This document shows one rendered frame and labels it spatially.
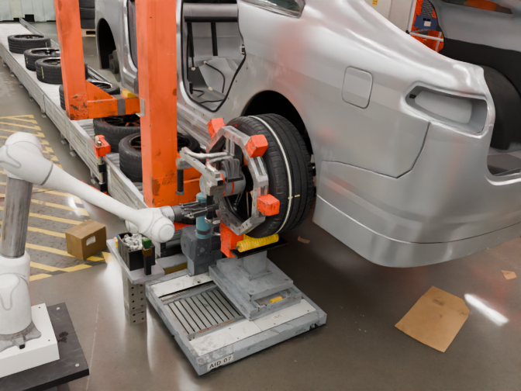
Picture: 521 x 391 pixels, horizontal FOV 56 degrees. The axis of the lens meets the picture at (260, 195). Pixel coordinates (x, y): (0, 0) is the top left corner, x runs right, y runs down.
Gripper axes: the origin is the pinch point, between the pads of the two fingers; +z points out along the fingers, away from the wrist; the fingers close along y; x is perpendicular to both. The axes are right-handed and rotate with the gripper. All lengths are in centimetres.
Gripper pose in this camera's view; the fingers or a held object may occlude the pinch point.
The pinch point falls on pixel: (210, 205)
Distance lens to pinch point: 237.4
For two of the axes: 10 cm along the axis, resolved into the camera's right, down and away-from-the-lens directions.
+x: 0.7, -9.0, -4.3
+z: 8.4, -1.9, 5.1
